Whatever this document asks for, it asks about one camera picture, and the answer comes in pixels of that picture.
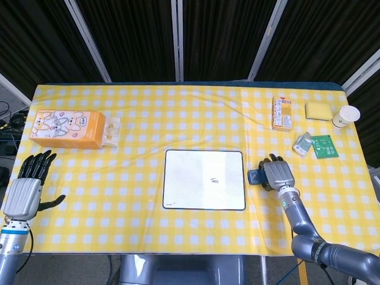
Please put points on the orange cartoon tissue box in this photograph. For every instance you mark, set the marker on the orange cartoon tissue box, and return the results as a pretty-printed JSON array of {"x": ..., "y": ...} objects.
[{"x": 68, "y": 129}]

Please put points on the white whiteboard black frame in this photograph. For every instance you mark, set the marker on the white whiteboard black frame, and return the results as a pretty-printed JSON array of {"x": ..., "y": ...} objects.
[{"x": 204, "y": 179}]

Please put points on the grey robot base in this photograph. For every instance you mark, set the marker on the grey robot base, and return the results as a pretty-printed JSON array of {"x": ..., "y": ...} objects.
[{"x": 181, "y": 269}]

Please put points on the yellow checkered tablecloth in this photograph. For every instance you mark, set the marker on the yellow checkered tablecloth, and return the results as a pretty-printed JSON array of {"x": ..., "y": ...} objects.
[{"x": 190, "y": 166}]

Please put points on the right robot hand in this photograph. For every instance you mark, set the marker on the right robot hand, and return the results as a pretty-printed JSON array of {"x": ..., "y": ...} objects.
[{"x": 277, "y": 175}]

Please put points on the small wrapped packet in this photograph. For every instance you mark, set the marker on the small wrapped packet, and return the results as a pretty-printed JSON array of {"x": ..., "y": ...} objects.
[{"x": 302, "y": 144}]

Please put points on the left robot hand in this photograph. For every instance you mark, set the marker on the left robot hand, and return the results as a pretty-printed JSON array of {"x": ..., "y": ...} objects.
[{"x": 22, "y": 190}]

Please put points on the orange biscuit box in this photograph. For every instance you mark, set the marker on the orange biscuit box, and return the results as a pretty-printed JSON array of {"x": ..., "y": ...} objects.
[{"x": 282, "y": 113}]

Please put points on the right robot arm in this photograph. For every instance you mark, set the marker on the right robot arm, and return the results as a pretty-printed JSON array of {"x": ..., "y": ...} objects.
[{"x": 308, "y": 234}]

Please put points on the green sachet packet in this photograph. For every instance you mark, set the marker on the green sachet packet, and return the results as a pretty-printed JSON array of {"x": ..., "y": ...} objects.
[{"x": 325, "y": 147}]

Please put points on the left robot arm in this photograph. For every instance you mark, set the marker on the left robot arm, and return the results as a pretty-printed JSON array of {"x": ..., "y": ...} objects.
[{"x": 12, "y": 246}]

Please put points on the blue whiteboard eraser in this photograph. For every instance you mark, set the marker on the blue whiteboard eraser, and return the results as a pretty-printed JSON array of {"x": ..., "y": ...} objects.
[{"x": 254, "y": 177}]

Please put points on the white paper cup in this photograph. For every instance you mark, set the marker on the white paper cup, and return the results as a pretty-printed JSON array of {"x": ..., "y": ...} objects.
[{"x": 345, "y": 116}]

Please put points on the yellow sponge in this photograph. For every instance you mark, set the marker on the yellow sponge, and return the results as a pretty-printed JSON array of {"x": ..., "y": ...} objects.
[{"x": 319, "y": 110}]

